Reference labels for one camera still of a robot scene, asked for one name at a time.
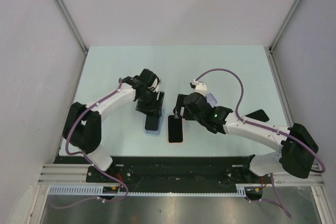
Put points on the white slotted cable duct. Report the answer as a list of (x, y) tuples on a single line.
[(99, 190)]

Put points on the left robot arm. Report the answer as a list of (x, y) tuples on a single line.
[(83, 127)]

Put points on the left corner aluminium post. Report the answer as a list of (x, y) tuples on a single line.
[(71, 25)]

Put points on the corner aluminium post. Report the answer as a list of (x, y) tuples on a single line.
[(288, 18), (71, 25)]

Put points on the light blue phone case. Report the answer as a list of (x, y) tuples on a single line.
[(156, 133)]

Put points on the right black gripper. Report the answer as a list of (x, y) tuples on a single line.
[(176, 110)]

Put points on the right side aluminium rail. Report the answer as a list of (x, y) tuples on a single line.
[(280, 88)]

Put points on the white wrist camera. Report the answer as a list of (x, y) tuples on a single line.
[(199, 87), (155, 85)]

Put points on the aluminium rail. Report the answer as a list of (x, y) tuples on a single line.
[(280, 88), (84, 174)]

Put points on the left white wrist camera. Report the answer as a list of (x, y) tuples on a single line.
[(155, 85)]

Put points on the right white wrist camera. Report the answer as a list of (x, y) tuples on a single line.
[(199, 87)]

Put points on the blue phone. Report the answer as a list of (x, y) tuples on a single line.
[(152, 123)]

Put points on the purple phone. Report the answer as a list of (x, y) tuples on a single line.
[(175, 129)]

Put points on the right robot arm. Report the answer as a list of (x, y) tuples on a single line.
[(293, 147)]

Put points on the aluminium front rail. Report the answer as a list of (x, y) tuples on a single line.
[(84, 174)]

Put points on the right corner aluminium post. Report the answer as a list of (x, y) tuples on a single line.
[(288, 18)]

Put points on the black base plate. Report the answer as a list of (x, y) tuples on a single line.
[(205, 164)]

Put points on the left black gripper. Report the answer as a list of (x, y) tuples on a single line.
[(155, 106)]

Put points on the pink phone case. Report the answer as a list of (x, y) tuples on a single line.
[(175, 142)]

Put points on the lavender phone case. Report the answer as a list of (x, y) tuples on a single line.
[(211, 100)]

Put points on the black phone right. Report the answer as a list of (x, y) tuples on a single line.
[(259, 115)]

